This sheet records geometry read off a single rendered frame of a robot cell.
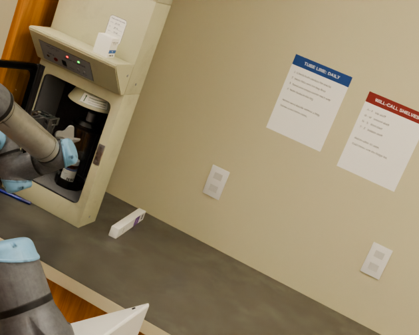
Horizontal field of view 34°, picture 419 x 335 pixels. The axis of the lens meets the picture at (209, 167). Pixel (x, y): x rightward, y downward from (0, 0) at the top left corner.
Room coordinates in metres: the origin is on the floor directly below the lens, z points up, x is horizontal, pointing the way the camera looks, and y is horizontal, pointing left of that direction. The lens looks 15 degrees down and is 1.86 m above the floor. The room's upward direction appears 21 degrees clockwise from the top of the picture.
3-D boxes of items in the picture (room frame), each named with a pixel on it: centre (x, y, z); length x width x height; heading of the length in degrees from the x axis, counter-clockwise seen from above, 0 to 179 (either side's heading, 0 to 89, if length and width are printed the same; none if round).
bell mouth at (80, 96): (2.24, 0.43, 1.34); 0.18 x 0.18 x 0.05
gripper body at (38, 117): (1.96, 0.52, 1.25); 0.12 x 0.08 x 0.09; 163
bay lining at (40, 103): (2.27, 0.45, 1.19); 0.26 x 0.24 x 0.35; 74
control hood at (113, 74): (2.10, 0.50, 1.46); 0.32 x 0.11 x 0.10; 74
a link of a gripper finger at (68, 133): (2.03, 0.44, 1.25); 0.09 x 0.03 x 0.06; 127
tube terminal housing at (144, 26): (2.27, 0.45, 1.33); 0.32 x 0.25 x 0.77; 74
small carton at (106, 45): (2.07, 0.42, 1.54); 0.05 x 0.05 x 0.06; 77
